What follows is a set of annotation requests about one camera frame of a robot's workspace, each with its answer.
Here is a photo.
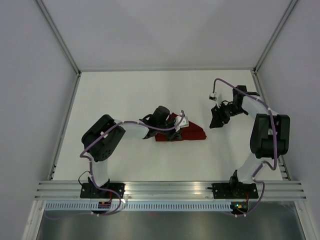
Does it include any dark red cloth napkin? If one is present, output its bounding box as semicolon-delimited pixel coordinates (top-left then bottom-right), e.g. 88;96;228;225
155;121;207;142

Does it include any front aluminium rail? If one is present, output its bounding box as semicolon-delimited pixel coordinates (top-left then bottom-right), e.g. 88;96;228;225
34;180;307;202

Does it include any left aluminium side rail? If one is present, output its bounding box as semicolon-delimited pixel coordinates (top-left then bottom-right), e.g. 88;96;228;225
46;72;82;181

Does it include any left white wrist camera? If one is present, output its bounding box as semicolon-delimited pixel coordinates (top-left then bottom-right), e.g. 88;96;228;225
174;110;190;131

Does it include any aluminium frame post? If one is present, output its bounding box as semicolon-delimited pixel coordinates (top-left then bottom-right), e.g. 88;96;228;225
252;0;300;75
34;0;81;76

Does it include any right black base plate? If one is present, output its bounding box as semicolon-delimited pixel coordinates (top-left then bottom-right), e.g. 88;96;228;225
211;182;259;199

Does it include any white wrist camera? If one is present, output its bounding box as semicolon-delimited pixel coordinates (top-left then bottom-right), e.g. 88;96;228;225
209;92;223;108
174;110;190;131

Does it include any white slotted cable duct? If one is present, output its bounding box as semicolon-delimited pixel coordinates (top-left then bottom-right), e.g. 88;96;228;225
45;200;232;212

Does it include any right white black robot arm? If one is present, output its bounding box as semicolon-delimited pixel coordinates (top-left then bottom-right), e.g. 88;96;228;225
209;85;291;199

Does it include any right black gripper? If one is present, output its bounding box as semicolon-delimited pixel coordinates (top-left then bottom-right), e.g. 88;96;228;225
209;101;246;129

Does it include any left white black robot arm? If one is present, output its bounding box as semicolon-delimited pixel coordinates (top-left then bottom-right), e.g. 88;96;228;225
79;105;189;198

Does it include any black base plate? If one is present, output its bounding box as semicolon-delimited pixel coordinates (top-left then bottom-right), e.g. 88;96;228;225
80;182;125;199
211;182;259;199

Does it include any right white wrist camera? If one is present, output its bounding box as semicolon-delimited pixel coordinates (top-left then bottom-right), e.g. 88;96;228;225
209;92;223;108

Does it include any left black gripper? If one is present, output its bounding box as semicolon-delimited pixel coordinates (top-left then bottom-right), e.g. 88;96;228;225
157;118;183;142

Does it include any right aluminium side rail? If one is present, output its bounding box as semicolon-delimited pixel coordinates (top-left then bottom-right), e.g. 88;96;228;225
251;68;291;181

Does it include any aluminium side rail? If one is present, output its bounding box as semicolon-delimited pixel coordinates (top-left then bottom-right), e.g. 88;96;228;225
46;72;82;181
251;68;291;181

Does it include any left aluminium frame post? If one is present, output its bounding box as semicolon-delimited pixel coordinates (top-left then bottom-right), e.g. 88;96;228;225
34;0;81;76

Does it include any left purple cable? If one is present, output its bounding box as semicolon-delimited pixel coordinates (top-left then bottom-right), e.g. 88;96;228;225
44;109;186;221

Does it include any right aluminium frame post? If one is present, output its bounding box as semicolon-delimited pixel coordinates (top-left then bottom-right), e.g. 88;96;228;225
252;0;300;75

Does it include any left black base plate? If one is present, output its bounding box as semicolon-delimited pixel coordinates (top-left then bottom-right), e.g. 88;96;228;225
80;182;125;199

